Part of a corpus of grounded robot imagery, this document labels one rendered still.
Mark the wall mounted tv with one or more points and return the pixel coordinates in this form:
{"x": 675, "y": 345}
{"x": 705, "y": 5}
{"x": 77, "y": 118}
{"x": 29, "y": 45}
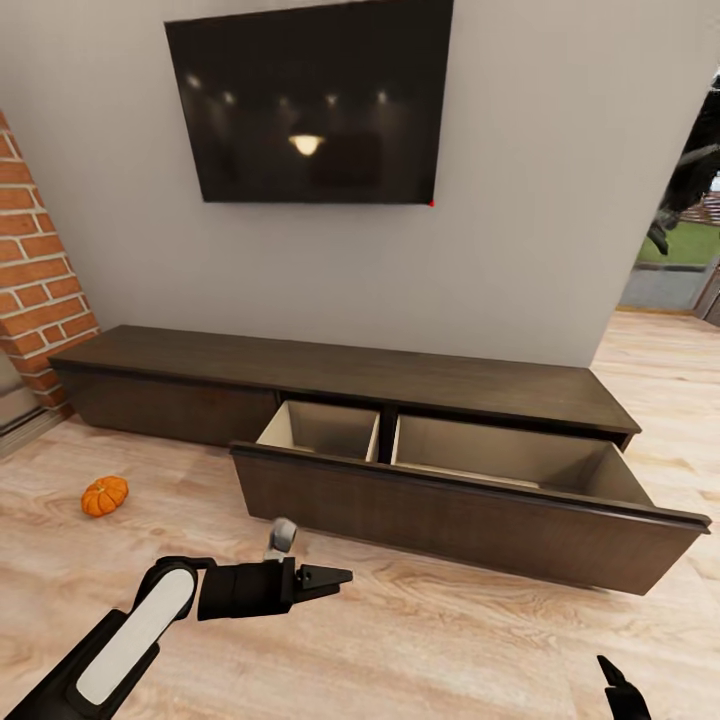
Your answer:
{"x": 321, "y": 104}

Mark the pumpkin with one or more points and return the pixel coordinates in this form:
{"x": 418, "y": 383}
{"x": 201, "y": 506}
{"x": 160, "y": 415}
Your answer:
{"x": 104, "y": 496}

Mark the wood fireplace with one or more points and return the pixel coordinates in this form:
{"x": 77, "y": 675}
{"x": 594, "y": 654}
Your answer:
{"x": 22, "y": 419}

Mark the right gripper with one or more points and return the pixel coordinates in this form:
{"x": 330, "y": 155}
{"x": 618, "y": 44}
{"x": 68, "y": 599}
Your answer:
{"x": 624, "y": 698}

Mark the fixed window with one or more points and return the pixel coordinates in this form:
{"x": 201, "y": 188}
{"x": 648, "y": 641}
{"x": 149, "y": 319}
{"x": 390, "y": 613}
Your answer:
{"x": 680, "y": 255}

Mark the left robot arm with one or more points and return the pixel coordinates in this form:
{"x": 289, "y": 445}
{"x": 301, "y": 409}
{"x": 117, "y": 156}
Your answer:
{"x": 94, "y": 679}

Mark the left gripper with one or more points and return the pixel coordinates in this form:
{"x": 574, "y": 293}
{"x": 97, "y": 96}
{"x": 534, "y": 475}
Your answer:
{"x": 271, "y": 588}

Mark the cabinet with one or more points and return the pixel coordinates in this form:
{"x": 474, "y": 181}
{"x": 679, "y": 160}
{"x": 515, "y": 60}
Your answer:
{"x": 510, "y": 464}

